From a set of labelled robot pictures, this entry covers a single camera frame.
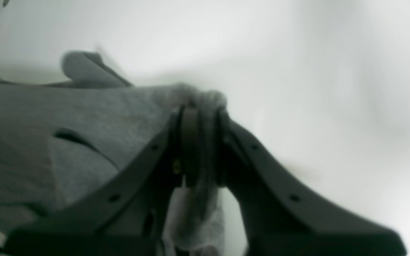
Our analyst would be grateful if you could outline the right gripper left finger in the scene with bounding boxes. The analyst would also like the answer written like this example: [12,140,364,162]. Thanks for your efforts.
[2,107,185,256]

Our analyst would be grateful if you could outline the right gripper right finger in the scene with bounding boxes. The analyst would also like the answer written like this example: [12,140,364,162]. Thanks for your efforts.
[217,110,406,256]

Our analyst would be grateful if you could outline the grey T-shirt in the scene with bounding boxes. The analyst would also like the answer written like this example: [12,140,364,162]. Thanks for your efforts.
[0,52,227,256]

